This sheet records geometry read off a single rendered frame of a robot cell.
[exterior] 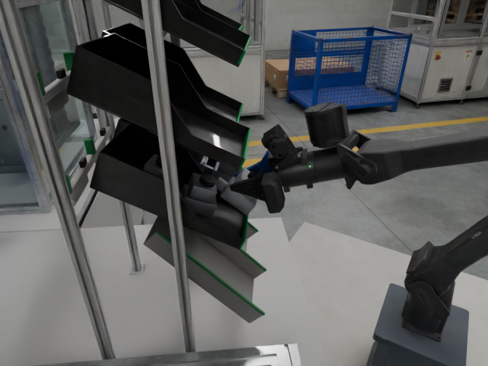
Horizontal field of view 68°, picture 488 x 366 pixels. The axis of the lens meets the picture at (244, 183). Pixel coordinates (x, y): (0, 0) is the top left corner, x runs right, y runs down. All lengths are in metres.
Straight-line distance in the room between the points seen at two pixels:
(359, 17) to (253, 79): 5.99
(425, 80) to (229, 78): 2.65
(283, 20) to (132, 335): 8.76
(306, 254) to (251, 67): 3.54
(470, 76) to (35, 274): 5.70
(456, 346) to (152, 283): 0.74
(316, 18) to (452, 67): 4.59
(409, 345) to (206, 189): 0.44
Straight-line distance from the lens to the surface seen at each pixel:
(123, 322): 1.02
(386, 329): 0.75
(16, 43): 0.55
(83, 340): 1.02
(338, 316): 1.02
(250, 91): 4.58
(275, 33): 9.33
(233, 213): 0.73
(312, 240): 1.23
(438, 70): 5.70
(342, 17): 9.97
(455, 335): 0.80
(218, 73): 4.43
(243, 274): 0.87
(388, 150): 0.59
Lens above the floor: 1.62
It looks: 30 degrees down
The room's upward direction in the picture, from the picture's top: straight up
